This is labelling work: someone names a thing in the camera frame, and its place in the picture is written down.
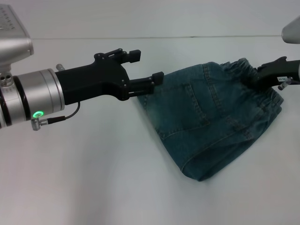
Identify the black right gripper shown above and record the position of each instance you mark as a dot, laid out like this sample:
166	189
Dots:
283	70

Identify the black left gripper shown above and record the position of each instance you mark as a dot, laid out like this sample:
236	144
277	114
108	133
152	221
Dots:
93	80

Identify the blue denim shorts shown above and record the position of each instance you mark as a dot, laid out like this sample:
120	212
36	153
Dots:
211	122

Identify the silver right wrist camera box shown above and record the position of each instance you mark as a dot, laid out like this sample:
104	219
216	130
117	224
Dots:
291	32

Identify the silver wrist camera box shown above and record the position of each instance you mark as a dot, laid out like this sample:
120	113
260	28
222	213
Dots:
14	42
291	32

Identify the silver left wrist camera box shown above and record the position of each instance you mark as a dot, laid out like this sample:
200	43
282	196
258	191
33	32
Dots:
14	42

